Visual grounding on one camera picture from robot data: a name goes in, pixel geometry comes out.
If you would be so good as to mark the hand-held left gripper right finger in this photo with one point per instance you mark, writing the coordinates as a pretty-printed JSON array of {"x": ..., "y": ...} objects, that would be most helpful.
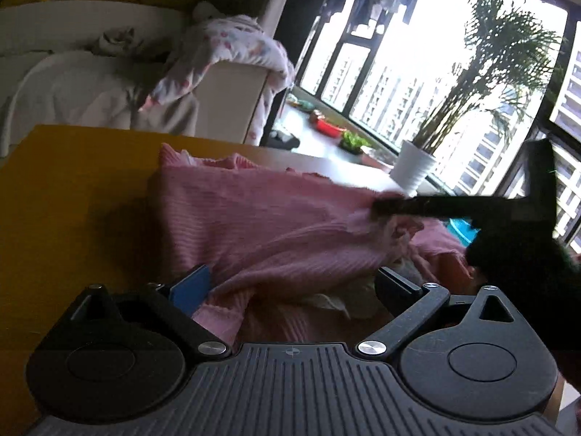
[{"x": 396, "y": 289}]

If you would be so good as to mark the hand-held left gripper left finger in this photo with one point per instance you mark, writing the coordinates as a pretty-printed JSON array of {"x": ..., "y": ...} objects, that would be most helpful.
[{"x": 189, "y": 291}]

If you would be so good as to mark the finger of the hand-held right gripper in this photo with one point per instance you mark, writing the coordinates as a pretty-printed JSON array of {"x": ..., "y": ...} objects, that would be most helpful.
[{"x": 435, "y": 208}]

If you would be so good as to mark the pink knitted sweater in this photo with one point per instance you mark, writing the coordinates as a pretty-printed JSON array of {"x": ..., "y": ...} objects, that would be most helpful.
[{"x": 272, "y": 222}]

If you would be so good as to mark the blue basin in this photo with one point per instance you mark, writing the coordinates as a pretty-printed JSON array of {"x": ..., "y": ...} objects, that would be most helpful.
[{"x": 460, "y": 230}]

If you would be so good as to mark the white plant pot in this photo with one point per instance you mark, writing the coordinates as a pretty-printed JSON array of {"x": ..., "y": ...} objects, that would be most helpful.
[{"x": 412, "y": 166}]

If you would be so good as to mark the white cloth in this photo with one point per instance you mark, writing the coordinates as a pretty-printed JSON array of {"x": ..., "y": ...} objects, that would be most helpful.
[{"x": 327, "y": 303}]

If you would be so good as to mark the green plant tray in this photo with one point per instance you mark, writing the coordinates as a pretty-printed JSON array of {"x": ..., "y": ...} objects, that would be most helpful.
[{"x": 355, "y": 141}]

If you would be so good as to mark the red container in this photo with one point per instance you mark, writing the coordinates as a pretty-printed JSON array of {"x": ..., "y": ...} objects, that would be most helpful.
[{"x": 327, "y": 127}]

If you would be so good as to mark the green palm plant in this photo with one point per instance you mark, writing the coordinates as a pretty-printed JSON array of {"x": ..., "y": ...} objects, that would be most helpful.
[{"x": 494, "y": 59}]

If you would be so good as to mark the black object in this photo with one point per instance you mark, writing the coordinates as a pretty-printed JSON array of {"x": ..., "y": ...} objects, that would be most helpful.
[{"x": 283, "y": 140}]

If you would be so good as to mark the colourful toy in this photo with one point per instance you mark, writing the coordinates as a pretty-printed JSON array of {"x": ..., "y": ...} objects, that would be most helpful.
[{"x": 300, "y": 103}]

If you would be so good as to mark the beige sofa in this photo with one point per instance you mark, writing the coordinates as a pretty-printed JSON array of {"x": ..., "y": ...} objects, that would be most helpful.
[{"x": 227, "y": 91}]

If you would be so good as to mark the white blanket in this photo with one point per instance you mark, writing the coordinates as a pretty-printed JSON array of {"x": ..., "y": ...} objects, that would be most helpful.
[{"x": 77, "y": 86}]

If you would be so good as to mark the floral white pajama garment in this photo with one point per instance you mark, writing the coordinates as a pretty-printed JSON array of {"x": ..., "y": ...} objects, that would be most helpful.
[{"x": 231, "y": 41}]

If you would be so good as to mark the grey crumpled cloth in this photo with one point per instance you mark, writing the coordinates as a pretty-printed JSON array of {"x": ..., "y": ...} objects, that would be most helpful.
[{"x": 113, "y": 40}]

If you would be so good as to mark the black window frame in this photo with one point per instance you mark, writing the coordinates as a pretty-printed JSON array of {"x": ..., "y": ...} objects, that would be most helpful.
[{"x": 363, "y": 41}]

